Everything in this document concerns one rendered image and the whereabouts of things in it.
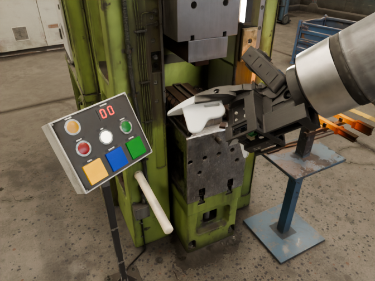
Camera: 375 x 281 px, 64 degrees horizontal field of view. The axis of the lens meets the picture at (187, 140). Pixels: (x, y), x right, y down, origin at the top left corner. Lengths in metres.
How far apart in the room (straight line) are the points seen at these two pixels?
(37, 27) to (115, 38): 5.19
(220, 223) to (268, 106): 1.69
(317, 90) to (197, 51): 1.03
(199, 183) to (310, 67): 1.35
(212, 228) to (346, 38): 1.77
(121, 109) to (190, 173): 0.56
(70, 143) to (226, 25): 0.82
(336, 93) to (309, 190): 2.36
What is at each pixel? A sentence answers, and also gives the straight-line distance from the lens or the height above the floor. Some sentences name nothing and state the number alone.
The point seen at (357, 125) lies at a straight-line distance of 1.75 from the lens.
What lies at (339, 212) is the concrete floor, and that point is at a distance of 2.61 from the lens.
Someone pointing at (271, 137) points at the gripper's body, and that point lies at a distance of 0.42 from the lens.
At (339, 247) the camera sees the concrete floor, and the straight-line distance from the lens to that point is 2.37.
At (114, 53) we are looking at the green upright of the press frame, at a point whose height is 1.31.
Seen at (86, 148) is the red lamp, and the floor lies 1.09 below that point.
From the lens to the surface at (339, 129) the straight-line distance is 1.64.
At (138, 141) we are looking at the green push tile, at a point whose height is 1.02.
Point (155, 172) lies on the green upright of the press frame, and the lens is 1.76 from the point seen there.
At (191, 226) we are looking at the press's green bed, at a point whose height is 0.26.
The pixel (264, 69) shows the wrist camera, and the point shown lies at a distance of 0.45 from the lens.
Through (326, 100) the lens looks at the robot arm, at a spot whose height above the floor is 1.55.
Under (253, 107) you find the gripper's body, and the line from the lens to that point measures 0.41.
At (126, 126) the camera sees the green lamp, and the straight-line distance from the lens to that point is 1.23.
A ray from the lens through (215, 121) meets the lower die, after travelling 1.57.
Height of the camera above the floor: 1.70
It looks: 33 degrees down
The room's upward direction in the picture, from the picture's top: straight up
